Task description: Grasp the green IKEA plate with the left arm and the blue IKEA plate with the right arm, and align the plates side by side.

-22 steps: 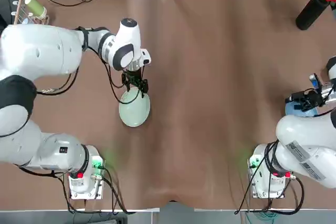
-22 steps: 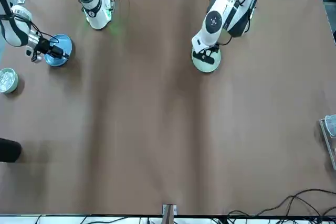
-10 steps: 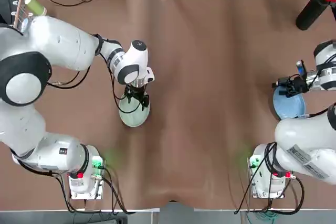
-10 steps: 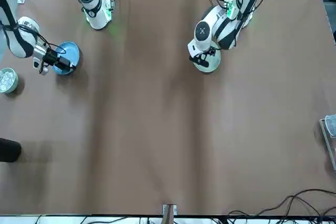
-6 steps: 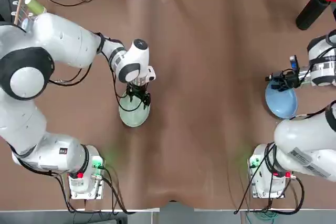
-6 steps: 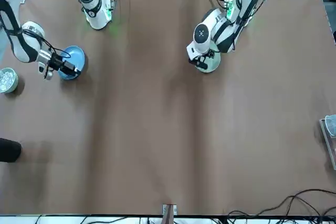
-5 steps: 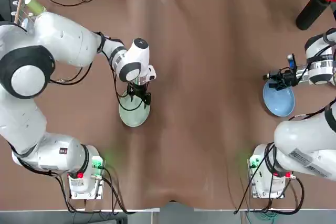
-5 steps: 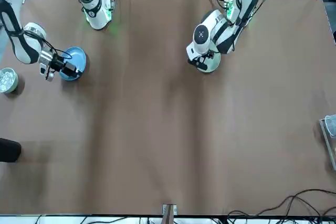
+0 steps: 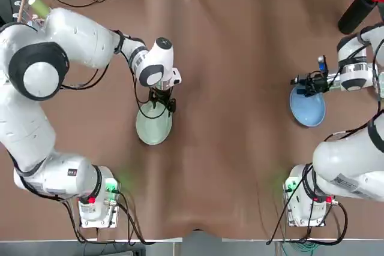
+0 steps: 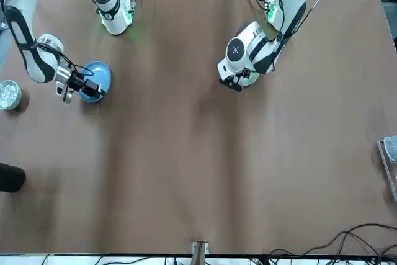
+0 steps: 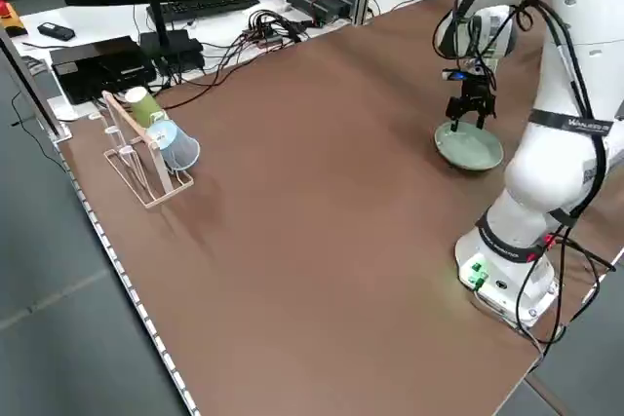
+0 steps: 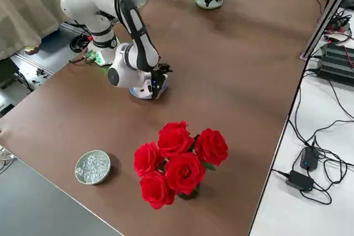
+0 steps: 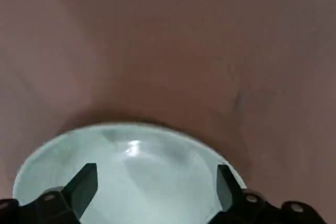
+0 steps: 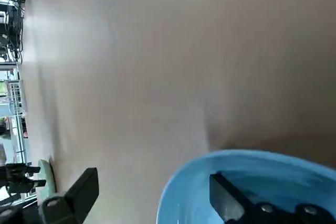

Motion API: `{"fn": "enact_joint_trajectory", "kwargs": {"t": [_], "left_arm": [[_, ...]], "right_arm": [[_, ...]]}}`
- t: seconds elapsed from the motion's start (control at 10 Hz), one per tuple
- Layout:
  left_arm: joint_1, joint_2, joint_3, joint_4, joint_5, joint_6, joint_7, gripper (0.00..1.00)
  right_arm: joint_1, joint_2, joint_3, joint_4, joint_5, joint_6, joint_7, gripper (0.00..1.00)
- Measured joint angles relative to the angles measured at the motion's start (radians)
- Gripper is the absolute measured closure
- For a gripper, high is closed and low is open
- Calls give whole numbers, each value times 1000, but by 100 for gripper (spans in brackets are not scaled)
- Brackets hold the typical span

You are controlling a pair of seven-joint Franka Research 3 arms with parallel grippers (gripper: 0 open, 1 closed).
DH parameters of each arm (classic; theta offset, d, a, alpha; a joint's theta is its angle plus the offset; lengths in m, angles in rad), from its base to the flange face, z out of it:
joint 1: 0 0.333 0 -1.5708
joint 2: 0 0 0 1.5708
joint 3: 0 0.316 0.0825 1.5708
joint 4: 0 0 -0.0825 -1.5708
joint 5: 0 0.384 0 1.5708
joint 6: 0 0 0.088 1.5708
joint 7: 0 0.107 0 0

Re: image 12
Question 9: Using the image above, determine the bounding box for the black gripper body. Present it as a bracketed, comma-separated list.
[150, 70, 164, 100]

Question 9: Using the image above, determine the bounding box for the green plate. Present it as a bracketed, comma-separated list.
[195, 0, 224, 10]

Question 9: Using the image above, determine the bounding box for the red rose bouquet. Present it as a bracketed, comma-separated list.
[133, 121, 229, 211]

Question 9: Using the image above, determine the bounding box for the bowl of glass beads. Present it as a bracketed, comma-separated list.
[74, 149, 112, 186]

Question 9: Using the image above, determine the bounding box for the black vase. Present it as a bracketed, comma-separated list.
[176, 182, 200, 200]

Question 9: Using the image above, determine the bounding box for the black finned power supply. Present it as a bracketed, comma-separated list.
[322, 43, 354, 67]
[315, 53, 354, 84]

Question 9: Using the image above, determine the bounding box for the beige curtain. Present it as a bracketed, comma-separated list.
[0, 0, 84, 60]

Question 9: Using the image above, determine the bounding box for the black power adapter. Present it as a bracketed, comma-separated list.
[285, 170, 315, 191]
[300, 146, 321, 172]

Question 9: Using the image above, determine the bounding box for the black coiled floor cable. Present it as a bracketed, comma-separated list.
[69, 33, 93, 54]

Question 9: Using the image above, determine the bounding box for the aluminium frame post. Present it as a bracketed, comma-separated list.
[300, 0, 354, 60]

